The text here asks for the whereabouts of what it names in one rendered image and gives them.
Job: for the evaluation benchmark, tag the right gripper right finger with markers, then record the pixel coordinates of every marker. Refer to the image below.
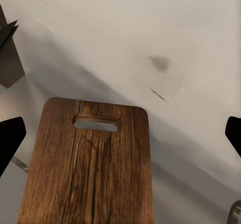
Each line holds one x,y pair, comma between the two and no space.
233,132

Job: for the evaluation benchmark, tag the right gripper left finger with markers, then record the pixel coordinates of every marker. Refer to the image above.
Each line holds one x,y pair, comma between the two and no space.
12,133

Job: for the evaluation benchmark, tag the parer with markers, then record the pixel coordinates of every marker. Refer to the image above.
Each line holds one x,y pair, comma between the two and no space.
5,31

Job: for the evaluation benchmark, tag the cutting board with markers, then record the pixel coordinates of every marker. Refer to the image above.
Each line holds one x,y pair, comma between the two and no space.
83,176

